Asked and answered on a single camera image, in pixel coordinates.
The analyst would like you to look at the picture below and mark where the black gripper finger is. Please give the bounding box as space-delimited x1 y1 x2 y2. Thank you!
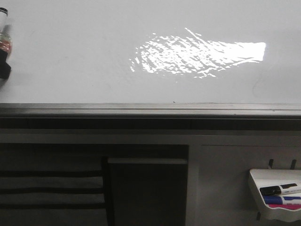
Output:
0 49 11 80

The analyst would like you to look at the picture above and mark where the white whiteboard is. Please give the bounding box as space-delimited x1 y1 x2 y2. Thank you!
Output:
0 0 301 104

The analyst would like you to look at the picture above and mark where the grey striped fabric organizer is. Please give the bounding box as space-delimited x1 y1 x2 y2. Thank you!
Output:
0 144 109 226

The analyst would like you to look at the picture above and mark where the dark panel with white top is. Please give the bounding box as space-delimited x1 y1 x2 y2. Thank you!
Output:
109 158 188 226

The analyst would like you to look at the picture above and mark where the white plastic marker tray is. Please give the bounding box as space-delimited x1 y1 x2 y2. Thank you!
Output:
248 169 301 222

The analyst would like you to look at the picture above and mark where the black left tray hook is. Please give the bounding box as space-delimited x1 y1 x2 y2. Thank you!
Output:
268 159 274 169

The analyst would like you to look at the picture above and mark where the black tray hook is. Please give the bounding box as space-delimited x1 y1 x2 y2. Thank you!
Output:
290 159 296 170
268 159 274 169

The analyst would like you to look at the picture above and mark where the blue capped marker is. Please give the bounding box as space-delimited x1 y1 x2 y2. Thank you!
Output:
263 196 301 205

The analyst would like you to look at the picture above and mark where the black capped marker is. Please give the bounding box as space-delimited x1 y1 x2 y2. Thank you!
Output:
259 183 301 196

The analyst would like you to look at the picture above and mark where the black right tray hook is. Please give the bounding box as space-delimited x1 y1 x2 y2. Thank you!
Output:
290 159 296 170

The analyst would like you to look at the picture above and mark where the pink marker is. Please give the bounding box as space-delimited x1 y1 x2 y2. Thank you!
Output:
268 204 301 210

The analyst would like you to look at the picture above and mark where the aluminium whiteboard tray rail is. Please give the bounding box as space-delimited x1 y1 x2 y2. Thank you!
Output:
0 103 301 120

